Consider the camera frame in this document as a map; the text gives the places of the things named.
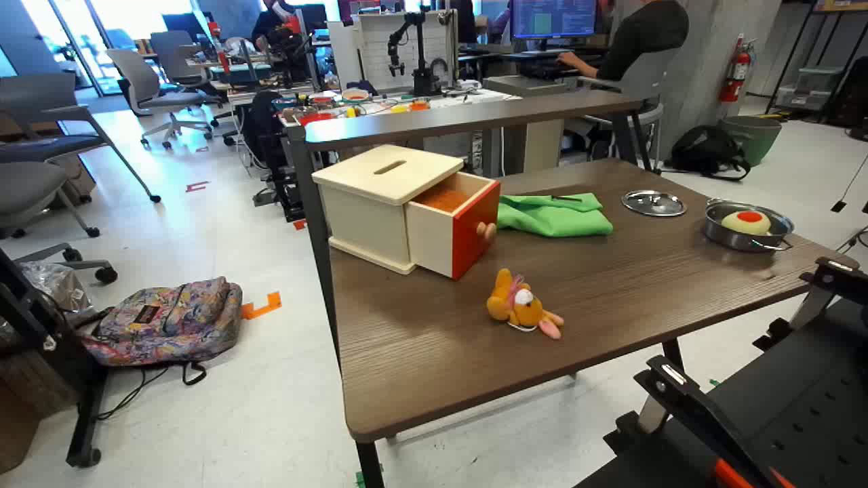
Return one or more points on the black chair with bag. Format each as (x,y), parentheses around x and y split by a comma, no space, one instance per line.
(264,137)

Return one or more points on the silver pot lid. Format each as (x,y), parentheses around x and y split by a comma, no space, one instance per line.
(654,205)

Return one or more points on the grey chair with person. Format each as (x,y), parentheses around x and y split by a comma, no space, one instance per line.
(646,85)

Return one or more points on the colourful patterned backpack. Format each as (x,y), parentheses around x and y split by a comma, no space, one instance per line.
(167,321)

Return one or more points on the black backpack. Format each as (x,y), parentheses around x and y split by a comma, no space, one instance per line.
(706,149)

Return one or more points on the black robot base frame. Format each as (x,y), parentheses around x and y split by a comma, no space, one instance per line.
(788,415)

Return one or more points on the green bin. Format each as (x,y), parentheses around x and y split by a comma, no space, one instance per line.
(759,137)

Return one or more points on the large grey office chair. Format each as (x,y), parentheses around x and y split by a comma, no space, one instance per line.
(37,137)

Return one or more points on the red fire extinguisher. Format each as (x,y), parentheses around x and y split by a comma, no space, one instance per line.
(734,83)

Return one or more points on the green cloth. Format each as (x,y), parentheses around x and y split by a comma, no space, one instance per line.
(554,218)

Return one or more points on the orange front wooden drawer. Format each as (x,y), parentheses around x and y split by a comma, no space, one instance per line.
(474,226)

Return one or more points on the yellow and red toy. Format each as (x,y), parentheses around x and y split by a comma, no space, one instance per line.
(748,220)

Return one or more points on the computer monitor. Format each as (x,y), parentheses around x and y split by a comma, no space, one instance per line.
(552,18)

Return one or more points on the black metal stand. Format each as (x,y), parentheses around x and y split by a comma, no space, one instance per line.
(55,348)

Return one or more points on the seated person in black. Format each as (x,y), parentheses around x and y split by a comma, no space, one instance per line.
(645,30)

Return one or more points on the small black robot arm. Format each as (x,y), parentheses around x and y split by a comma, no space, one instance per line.
(422,62)

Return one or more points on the white panel board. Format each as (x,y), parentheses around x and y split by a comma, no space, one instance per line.
(375,54)

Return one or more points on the orange plush animal toy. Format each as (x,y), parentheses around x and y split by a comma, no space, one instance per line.
(521,306)

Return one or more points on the grey desk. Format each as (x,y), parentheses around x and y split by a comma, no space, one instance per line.
(471,115)

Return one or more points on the cream wooden slot box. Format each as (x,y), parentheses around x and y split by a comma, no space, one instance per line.
(371,192)

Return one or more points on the silver pot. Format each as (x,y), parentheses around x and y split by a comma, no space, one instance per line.
(722,240)

